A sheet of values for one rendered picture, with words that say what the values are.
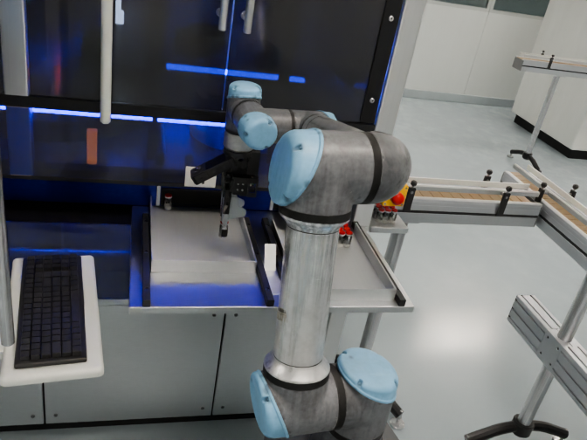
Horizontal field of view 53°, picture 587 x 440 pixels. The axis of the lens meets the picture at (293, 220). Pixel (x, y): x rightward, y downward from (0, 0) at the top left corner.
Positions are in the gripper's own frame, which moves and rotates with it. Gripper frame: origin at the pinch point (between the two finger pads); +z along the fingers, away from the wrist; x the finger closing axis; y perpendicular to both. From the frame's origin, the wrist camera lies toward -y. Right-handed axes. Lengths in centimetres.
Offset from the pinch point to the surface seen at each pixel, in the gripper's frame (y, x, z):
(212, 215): -0.4, 22.5, 12.0
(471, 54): 315, 494, 64
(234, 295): 2.8, -16.4, 11.3
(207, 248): -2.8, 3.9, 11.5
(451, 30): 283, 493, 41
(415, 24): 48, 23, -48
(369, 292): 36.3, -16.8, 9.5
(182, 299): -9.5, -18.4, 11.0
